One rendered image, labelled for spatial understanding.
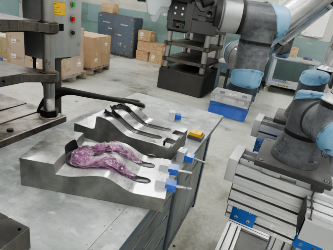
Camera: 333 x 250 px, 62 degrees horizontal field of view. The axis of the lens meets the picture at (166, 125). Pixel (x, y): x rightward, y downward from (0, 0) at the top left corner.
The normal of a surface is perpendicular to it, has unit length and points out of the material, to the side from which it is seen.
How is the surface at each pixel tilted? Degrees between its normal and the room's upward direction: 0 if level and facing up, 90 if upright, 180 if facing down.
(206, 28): 82
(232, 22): 111
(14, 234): 0
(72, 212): 0
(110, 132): 90
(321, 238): 90
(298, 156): 72
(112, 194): 90
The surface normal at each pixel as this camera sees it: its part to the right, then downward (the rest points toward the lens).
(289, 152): -0.64, -0.11
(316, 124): -0.98, -0.16
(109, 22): -0.40, 0.29
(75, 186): -0.11, 0.37
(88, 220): 0.15, -0.91
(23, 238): 0.91, 0.27
